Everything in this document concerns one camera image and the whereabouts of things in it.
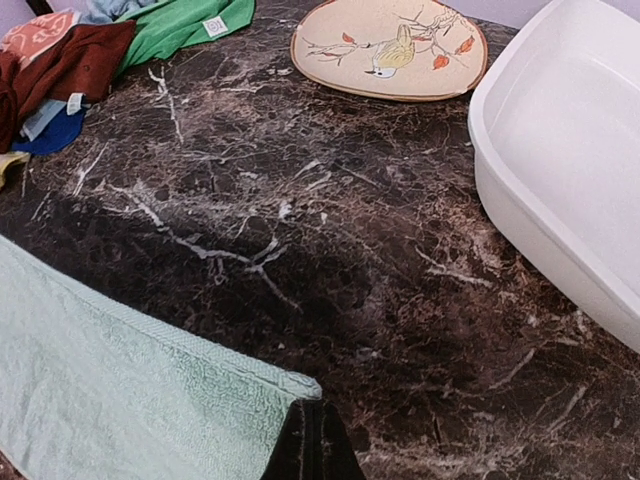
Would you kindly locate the white plastic tub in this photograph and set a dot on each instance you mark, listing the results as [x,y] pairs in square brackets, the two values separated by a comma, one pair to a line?
[555,128]

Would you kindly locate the royal blue towel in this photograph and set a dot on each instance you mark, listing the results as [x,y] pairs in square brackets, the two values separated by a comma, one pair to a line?
[60,132]

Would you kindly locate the beige bird ceramic plate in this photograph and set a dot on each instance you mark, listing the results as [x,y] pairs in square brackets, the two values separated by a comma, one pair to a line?
[409,51]

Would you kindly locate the light blue towel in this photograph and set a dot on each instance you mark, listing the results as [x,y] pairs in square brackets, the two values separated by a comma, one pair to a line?
[107,11]

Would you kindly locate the dark red towel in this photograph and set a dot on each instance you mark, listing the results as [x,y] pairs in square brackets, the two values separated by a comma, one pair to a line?
[85,61]

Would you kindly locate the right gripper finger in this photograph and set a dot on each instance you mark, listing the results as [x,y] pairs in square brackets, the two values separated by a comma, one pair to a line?
[313,445]

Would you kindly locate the white yellow patterned towel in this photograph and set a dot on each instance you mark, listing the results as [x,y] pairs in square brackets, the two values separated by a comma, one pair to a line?
[10,160]

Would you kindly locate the orange pink patterned towel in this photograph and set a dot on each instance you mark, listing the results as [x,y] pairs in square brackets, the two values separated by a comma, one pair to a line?
[30,40]

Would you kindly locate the bright green towel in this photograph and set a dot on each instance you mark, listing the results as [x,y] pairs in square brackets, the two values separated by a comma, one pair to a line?
[165,27]

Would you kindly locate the mint green panda towel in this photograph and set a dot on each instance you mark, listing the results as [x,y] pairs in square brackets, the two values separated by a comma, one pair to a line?
[93,389]

